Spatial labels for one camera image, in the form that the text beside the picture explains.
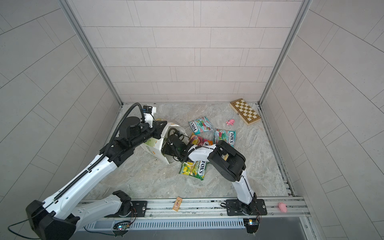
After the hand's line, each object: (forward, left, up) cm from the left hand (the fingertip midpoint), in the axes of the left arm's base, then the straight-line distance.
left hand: (170, 121), depth 69 cm
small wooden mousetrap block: (-30, -3, -28) cm, 41 cm away
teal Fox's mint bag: (+8, -32, -27) cm, 43 cm away
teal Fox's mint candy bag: (+17, -14, -27) cm, 35 cm away
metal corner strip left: (+42, +50, +3) cm, 65 cm away
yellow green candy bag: (-13, -12, -28) cm, 33 cm away
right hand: (-2, +9, -26) cm, 27 cm away
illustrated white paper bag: (-7, +8, -12) cm, 16 cm away
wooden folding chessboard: (+29, -47, -27) cm, 62 cm away
